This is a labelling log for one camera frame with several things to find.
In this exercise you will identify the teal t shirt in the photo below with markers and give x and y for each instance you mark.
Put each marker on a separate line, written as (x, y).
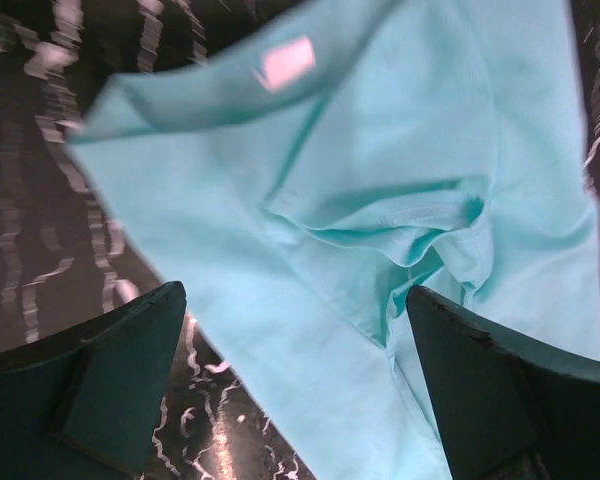
(304, 179)

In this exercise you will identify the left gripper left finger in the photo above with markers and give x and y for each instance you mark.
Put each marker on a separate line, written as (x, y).
(83, 403)

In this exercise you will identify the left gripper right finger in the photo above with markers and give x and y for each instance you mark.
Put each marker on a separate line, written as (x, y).
(507, 406)

